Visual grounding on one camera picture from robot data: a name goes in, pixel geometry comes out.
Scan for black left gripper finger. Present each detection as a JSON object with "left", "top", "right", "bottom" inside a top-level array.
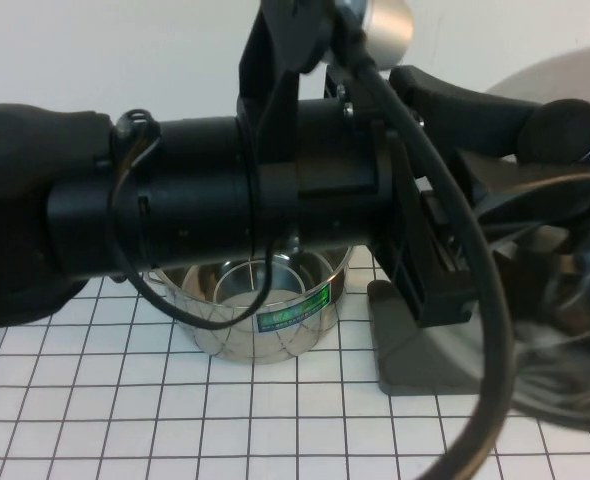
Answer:
[
  {"left": 389, "top": 64, "right": 590, "bottom": 165},
  {"left": 474, "top": 172, "right": 590, "bottom": 289}
]

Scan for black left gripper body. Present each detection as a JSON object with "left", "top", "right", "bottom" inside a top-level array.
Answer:
[{"left": 374, "top": 119, "right": 482, "bottom": 330}]

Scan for thick black cable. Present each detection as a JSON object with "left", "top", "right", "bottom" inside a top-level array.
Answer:
[{"left": 344, "top": 44, "right": 514, "bottom": 480}]

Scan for stainless steel lid black knob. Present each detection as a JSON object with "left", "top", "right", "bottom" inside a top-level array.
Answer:
[{"left": 477, "top": 42, "right": 590, "bottom": 434}]

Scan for thin black cable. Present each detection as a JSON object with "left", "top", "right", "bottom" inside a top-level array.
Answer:
[{"left": 107, "top": 107, "right": 276, "bottom": 332}]

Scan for black tray wire lid rack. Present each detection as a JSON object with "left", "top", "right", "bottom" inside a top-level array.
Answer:
[{"left": 366, "top": 278, "right": 519, "bottom": 399}]

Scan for stainless steel pot black handles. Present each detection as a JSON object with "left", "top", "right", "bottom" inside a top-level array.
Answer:
[{"left": 142, "top": 242, "right": 355, "bottom": 366}]

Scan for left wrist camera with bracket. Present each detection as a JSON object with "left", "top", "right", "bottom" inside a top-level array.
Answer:
[{"left": 237, "top": 0, "right": 416, "bottom": 166}]

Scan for white black-grid tablecloth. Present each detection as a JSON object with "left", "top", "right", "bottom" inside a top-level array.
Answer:
[{"left": 0, "top": 249, "right": 590, "bottom": 480}]

